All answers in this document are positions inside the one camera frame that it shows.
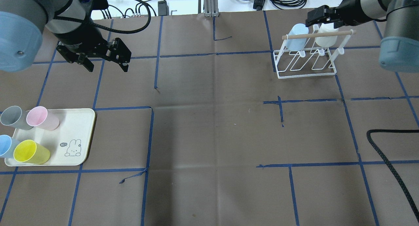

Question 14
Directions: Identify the white wire cup rack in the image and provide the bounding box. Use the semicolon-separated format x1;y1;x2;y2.
272;24;357;79

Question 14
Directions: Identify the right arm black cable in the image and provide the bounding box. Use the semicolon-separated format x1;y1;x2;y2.
366;129;419;223

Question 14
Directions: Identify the yellow plastic cup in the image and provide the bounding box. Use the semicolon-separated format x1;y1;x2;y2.
13;140;51;165

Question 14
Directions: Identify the pink plastic cup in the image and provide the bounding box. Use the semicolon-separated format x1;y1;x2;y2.
26;106;60;131

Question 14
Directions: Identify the grey plastic cup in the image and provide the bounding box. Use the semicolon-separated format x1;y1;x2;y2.
0;106;33;130

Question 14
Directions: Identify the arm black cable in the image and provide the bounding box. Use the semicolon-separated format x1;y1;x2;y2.
49;0;152;35
366;129;419;223

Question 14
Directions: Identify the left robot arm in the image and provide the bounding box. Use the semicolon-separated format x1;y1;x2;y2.
0;0;131;72

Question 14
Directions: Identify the white plastic cup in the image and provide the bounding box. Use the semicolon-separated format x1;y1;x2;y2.
315;23;338;48

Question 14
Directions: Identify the light blue cup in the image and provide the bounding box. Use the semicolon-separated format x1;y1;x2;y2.
0;135;21;159
286;23;309;52

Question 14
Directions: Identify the light blue cup front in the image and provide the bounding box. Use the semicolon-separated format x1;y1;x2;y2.
286;23;309;52

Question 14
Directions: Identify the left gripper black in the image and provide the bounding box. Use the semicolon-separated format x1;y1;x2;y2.
49;0;132;72

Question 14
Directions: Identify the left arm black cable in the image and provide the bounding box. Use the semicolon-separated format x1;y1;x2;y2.
49;0;152;35

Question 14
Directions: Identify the aluminium frame post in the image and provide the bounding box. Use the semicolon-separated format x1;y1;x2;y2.
204;0;219;17

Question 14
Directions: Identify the black power adapter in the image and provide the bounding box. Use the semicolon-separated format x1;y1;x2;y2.
157;0;169;16

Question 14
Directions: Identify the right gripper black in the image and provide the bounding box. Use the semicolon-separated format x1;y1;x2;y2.
305;0;369;29

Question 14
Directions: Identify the light blue cup back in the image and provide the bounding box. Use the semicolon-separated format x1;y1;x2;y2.
0;135;21;159

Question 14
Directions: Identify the cream plastic tray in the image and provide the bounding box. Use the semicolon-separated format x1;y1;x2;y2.
12;108;96;166

